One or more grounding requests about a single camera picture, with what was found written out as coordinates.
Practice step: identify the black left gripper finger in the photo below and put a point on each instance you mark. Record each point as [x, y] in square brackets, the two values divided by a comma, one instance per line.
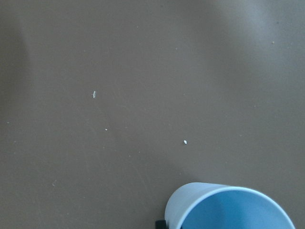
[160, 224]

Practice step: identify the blue cup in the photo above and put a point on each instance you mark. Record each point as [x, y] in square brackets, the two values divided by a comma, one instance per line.
[199, 205]

